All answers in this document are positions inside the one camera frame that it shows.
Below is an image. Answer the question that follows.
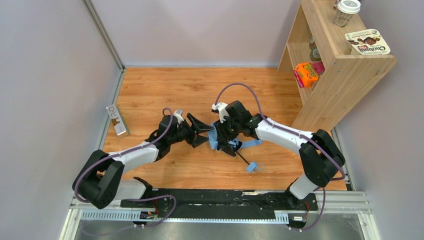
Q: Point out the light blue folding umbrella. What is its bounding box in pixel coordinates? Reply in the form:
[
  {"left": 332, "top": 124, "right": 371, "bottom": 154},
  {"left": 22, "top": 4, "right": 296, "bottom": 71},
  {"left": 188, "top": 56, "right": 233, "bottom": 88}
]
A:
[{"left": 208, "top": 123, "right": 265, "bottom": 174}]

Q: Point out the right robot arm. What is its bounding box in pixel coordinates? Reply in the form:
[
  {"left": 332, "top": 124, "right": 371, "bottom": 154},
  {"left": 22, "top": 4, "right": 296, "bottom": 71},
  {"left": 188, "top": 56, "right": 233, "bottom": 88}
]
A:
[{"left": 211, "top": 100, "right": 346, "bottom": 200}]

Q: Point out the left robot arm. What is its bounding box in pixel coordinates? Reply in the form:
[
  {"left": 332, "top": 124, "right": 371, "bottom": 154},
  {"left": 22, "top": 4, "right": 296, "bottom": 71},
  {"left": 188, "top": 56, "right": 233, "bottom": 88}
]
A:
[{"left": 72, "top": 113, "right": 213, "bottom": 209}]

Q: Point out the small RO labelled box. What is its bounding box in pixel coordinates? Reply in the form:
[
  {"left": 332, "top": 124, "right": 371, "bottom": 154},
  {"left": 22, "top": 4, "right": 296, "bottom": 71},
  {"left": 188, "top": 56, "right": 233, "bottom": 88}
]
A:
[{"left": 106, "top": 104, "right": 130, "bottom": 138}]

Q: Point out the orange snack box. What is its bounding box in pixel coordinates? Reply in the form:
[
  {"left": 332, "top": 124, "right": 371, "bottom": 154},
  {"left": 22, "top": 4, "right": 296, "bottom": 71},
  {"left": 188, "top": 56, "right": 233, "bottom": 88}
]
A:
[{"left": 293, "top": 62, "right": 320, "bottom": 88}]

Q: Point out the pink snack box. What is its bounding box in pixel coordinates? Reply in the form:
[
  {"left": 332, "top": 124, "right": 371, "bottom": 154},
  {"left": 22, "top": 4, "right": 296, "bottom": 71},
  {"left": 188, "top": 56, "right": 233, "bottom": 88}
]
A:
[{"left": 311, "top": 61, "right": 325, "bottom": 76}]

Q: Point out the wooden shelf unit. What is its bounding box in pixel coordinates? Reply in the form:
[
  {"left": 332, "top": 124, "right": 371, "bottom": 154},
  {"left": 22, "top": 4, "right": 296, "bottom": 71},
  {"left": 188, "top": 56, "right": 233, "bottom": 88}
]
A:
[{"left": 277, "top": 0, "right": 397, "bottom": 131}]

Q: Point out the small bottle on shelf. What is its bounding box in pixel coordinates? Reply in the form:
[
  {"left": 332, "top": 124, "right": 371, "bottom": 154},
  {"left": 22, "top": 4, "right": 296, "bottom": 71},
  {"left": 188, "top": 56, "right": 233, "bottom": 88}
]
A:
[{"left": 308, "top": 37, "right": 321, "bottom": 62}]

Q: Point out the Chobani yogurt cup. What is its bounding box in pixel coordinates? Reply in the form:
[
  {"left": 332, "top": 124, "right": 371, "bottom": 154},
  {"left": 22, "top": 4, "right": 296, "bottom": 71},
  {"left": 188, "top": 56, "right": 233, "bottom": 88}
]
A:
[{"left": 345, "top": 28, "right": 391, "bottom": 56}]

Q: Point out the glass jar white lid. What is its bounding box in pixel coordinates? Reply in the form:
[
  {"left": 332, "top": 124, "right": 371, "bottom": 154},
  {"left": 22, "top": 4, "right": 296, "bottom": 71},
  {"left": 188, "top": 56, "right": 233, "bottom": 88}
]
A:
[{"left": 333, "top": 0, "right": 361, "bottom": 28}]

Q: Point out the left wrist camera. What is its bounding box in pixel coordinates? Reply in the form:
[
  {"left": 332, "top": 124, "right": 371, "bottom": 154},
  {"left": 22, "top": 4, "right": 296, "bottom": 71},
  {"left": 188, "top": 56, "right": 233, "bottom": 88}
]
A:
[{"left": 173, "top": 109, "right": 185, "bottom": 124}]

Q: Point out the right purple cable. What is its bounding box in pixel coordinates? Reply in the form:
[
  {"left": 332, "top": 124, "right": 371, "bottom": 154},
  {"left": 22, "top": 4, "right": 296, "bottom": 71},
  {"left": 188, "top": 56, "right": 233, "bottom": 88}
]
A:
[{"left": 214, "top": 82, "right": 347, "bottom": 232}]

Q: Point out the purple cable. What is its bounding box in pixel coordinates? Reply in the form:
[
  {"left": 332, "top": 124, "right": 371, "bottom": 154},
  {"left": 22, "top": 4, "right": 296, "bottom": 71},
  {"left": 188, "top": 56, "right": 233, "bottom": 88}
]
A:
[
  {"left": 73, "top": 107, "right": 178, "bottom": 229},
  {"left": 214, "top": 82, "right": 347, "bottom": 232}
]

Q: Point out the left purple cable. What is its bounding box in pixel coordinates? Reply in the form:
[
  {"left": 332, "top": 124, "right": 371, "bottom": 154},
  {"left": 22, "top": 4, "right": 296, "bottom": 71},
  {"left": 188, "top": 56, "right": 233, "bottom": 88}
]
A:
[{"left": 73, "top": 107, "right": 178, "bottom": 229}]

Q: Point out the aluminium frame post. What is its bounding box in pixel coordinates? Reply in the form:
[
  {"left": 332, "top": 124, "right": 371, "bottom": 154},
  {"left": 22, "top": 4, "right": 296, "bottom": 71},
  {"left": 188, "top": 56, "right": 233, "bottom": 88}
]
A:
[{"left": 82, "top": 0, "right": 125, "bottom": 72}]

